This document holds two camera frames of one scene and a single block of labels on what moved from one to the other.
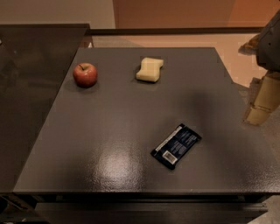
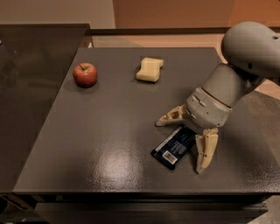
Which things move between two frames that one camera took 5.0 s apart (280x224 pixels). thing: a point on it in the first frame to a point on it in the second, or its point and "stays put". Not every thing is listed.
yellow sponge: [150, 71] stays put
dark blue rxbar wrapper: [176, 147] stays put
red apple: [85, 74] stays put
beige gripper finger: [266, 98] to [208, 112]
